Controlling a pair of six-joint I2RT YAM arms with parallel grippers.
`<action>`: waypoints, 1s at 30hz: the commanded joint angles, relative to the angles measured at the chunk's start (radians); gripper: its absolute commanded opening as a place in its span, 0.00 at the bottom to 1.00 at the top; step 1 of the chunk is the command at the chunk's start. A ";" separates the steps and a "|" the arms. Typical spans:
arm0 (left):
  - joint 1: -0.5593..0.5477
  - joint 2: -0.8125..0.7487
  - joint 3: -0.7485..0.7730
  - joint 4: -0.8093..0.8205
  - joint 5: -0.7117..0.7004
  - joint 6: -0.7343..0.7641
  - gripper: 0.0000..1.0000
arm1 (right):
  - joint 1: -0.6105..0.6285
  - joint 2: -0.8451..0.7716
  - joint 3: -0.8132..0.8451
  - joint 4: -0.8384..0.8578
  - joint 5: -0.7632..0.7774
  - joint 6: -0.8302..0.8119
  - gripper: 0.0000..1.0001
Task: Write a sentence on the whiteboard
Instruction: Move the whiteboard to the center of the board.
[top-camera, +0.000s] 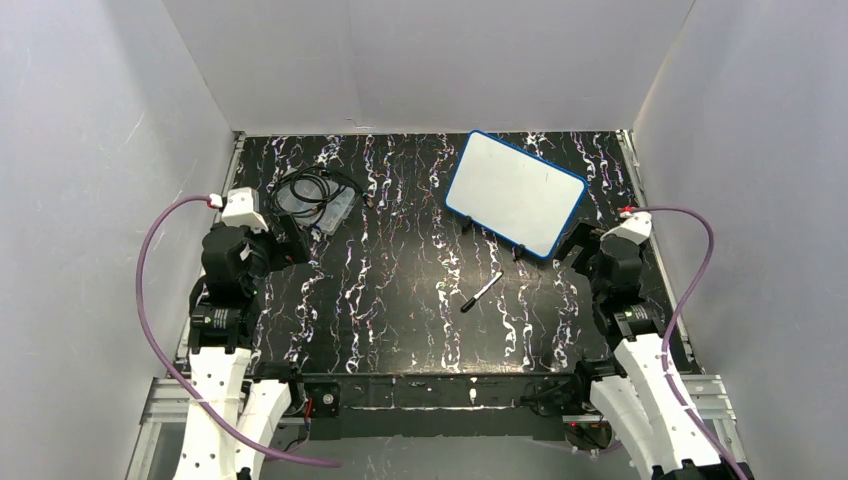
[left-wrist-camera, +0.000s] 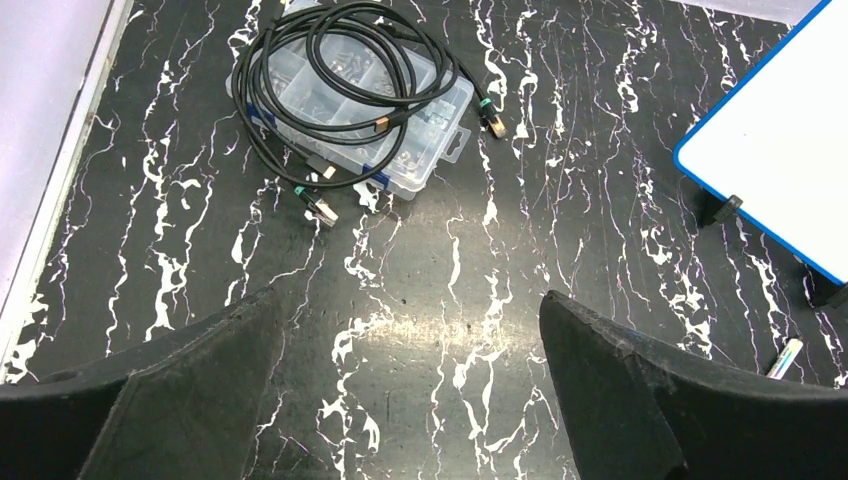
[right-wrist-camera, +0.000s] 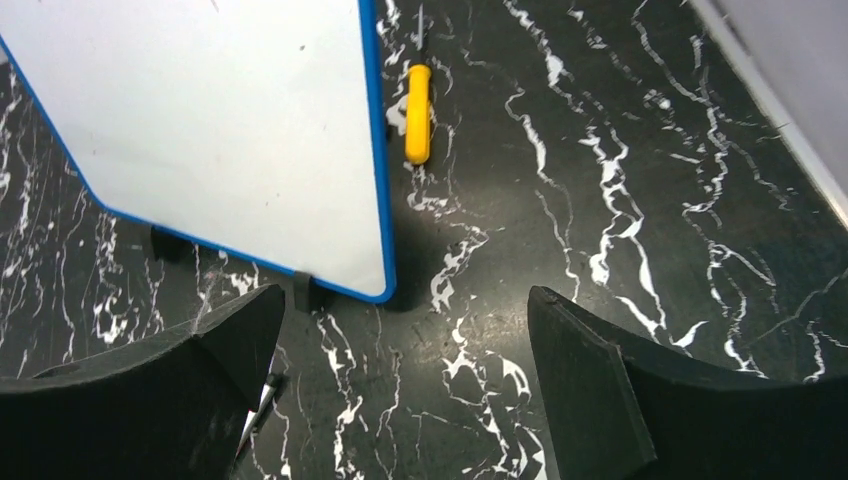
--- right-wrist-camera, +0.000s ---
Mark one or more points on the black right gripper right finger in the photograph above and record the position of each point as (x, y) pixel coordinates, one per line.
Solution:
(620, 406)

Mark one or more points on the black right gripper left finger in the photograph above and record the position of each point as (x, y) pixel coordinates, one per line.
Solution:
(174, 405)

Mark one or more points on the white marker pen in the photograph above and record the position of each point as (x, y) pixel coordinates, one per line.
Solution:
(273, 387)

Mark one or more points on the blue framed whiteboard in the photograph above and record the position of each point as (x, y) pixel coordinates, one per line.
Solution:
(252, 127)

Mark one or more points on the yellow handled screwdriver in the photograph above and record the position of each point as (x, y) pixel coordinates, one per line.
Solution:
(418, 123)

